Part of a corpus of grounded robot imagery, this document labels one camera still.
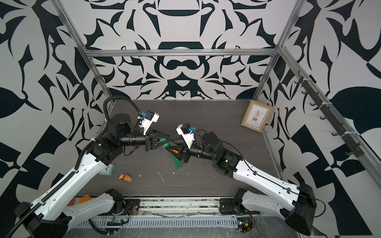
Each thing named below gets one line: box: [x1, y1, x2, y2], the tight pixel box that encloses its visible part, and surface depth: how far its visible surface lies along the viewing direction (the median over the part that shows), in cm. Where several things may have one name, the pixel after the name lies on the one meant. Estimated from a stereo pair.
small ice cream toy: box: [118, 173, 134, 183], surface depth 83 cm
